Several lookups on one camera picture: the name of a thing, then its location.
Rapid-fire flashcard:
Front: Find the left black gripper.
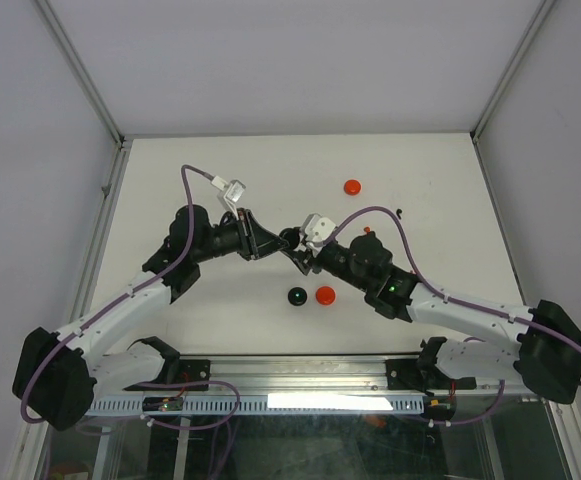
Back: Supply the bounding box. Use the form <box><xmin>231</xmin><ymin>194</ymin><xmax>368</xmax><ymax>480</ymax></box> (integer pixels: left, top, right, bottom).
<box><xmin>192</xmin><ymin>207</ymin><xmax>288</xmax><ymax>263</ymax></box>

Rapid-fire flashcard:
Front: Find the black earbud charging case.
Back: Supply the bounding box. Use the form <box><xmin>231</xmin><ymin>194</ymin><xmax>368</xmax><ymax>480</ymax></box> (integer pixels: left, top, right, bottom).
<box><xmin>287</xmin><ymin>287</ymin><xmax>308</xmax><ymax>306</ymax></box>

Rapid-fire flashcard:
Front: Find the red charging case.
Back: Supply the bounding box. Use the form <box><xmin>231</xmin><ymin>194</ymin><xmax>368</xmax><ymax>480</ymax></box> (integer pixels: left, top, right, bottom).
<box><xmin>315</xmin><ymin>286</ymin><xmax>336</xmax><ymax>306</ymax></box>
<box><xmin>343</xmin><ymin>179</ymin><xmax>362</xmax><ymax>196</ymax></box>

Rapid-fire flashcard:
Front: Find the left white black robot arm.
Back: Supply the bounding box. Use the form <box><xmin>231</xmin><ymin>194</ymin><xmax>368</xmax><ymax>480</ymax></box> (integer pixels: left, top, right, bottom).
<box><xmin>12</xmin><ymin>205</ymin><xmax>299</xmax><ymax>431</ymax></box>

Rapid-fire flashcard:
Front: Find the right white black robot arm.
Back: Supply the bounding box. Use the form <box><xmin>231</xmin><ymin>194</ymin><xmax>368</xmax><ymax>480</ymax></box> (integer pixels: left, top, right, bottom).
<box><xmin>281</xmin><ymin>228</ymin><xmax>581</xmax><ymax>404</ymax></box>

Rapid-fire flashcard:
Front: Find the small green circuit board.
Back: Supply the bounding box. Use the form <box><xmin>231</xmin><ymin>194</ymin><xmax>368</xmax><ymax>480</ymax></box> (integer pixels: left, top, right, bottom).
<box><xmin>142</xmin><ymin>397</ymin><xmax>184</xmax><ymax>412</ymax></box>

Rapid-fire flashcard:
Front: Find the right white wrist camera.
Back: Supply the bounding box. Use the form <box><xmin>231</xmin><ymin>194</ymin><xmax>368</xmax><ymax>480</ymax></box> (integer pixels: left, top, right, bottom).
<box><xmin>300</xmin><ymin>213</ymin><xmax>336</xmax><ymax>254</ymax></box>

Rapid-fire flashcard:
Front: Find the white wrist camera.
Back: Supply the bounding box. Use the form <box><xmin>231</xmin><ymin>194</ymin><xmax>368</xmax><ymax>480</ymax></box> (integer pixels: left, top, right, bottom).
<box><xmin>211</xmin><ymin>176</ymin><xmax>246</xmax><ymax>215</ymax></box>
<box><xmin>300</xmin><ymin>213</ymin><xmax>336</xmax><ymax>254</ymax></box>

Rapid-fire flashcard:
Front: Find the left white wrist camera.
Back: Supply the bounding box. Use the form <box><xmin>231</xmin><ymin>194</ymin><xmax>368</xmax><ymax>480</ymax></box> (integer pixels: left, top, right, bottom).
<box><xmin>211</xmin><ymin>176</ymin><xmax>246</xmax><ymax>215</ymax></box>

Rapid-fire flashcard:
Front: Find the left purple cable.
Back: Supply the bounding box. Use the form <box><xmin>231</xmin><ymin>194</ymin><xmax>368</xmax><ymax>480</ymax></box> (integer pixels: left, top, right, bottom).
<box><xmin>19</xmin><ymin>164</ymin><xmax>216</xmax><ymax>425</ymax></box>

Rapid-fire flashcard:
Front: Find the purple cable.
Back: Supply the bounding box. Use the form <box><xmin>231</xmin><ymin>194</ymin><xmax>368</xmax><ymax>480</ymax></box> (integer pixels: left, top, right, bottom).
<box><xmin>19</xmin><ymin>164</ymin><xmax>216</xmax><ymax>425</ymax></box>
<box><xmin>327</xmin><ymin>205</ymin><xmax>581</xmax><ymax>386</ymax></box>

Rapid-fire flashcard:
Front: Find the aluminium mounting rail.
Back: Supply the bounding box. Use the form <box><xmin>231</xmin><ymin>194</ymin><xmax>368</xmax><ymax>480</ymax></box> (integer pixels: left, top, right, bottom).
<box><xmin>89</xmin><ymin>353</ymin><xmax>569</xmax><ymax>396</ymax></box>

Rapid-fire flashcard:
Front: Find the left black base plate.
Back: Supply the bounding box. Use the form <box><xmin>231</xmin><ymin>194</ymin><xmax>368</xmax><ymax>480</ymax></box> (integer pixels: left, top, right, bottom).
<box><xmin>171</xmin><ymin>358</ymin><xmax>211</xmax><ymax>392</ymax></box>

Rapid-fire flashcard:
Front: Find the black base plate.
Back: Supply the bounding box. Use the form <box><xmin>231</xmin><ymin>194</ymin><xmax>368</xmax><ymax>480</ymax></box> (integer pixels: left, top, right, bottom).
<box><xmin>171</xmin><ymin>358</ymin><xmax>211</xmax><ymax>392</ymax></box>
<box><xmin>384</xmin><ymin>359</ymin><xmax>477</xmax><ymax>394</ymax></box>

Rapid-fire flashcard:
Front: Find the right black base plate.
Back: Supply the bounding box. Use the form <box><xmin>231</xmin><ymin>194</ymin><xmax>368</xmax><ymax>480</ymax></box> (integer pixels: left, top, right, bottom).
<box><xmin>384</xmin><ymin>359</ymin><xmax>477</xmax><ymax>394</ymax></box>

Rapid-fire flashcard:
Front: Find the grey slotted cable duct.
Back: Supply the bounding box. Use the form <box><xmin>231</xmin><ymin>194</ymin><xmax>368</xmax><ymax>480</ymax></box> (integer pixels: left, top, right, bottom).
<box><xmin>87</xmin><ymin>393</ymin><xmax>424</xmax><ymax>417</ymax></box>

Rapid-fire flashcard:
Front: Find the left aluminium frame post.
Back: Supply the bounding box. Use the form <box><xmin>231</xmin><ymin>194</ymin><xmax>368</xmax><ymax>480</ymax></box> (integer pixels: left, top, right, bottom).
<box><xmin>32</xmin><ymin>0</ymin><xmax>124</xmax><ymax>145</ymax></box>

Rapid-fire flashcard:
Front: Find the aluminium frame post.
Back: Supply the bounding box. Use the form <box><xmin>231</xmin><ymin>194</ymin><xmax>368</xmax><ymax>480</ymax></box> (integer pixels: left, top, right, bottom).
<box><xmin>470</xmin><ymin>0</ymin><xmax>558</xmax><ymax>144</ymax></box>
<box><xmin>32</xmin><ymin>0</ymin><xmax>124</xmax><ymax>145</ymax></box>

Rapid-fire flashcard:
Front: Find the right aluminium frame post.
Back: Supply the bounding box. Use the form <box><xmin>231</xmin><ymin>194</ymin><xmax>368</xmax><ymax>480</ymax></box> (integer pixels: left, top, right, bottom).
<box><xmin>470</xmin><ymin>0</ymin><xmax>558</xmax><ymax>144</ymax></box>

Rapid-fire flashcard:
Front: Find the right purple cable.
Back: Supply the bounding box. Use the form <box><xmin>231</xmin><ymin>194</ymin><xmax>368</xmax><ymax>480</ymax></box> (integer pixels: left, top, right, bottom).
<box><xmin>327</xmin><ymin>205</ymin><xmax>581</xmax><ymax>386</ymax></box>

